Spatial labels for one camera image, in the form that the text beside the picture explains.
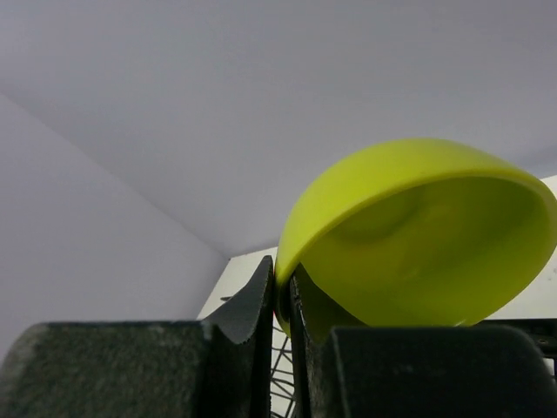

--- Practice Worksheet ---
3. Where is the black wire dish rack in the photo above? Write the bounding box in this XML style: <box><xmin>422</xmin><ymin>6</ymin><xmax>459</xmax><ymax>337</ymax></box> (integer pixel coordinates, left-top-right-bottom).
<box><xmin>219</xmin><ymin>295</ymin><xmax>557</xmax><ymax>418</ymax></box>

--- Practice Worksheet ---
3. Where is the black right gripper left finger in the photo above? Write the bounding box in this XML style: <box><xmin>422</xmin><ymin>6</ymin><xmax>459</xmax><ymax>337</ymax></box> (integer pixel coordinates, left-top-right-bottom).
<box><xmin>1</xmin><ymin>257</ymin><xmax>273</xmax><ymax>417</ymax></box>

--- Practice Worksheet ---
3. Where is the lime green bowl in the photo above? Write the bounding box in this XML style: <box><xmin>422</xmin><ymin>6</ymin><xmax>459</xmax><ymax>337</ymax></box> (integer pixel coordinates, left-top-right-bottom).
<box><xmin>275</xmin><ymin>138</ymin><xmax>556</xmax><ymax>331</ymax></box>

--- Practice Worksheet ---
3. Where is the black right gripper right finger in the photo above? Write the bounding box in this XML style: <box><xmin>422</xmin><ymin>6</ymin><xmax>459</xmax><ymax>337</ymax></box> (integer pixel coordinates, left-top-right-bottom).
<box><xmin>289</xmin><ymin>276</ymin><xmax>557</xmax><ymax>418</ymax></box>

